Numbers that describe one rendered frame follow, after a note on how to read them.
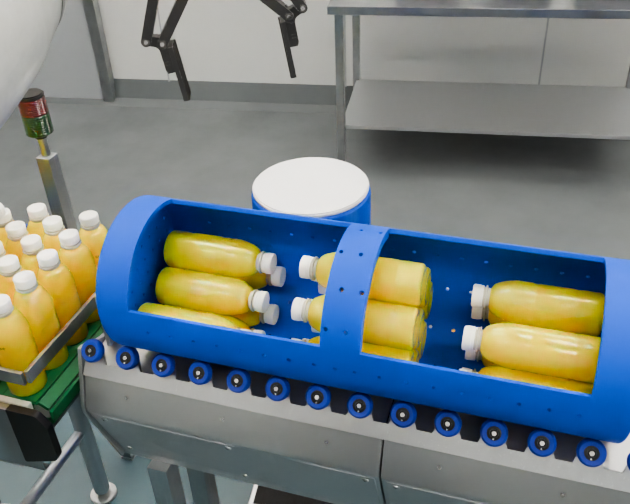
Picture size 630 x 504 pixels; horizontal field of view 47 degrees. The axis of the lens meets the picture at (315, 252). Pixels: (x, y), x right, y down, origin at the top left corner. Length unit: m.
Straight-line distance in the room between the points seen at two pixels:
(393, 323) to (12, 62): 0.88
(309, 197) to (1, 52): 1.36
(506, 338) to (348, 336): 0.24
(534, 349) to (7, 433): 0.99
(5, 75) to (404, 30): 4.16
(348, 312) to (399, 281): 0.10
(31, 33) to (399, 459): 1.05
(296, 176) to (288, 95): 2.96
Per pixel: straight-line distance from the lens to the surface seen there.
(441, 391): 1.16
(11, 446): 1.60
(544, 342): 1.16
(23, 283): 1.44
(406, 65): 4.56
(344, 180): 1.75
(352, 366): 1.16
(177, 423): 1.44
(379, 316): 1.17
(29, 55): 0.40
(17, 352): 1.44
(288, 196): 1.69
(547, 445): 1.25
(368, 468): 1.34
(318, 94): 4.68
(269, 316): 1.38
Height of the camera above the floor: 1.89
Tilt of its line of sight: 35 degrees down
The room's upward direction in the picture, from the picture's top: 3 degrees counter-clockwise
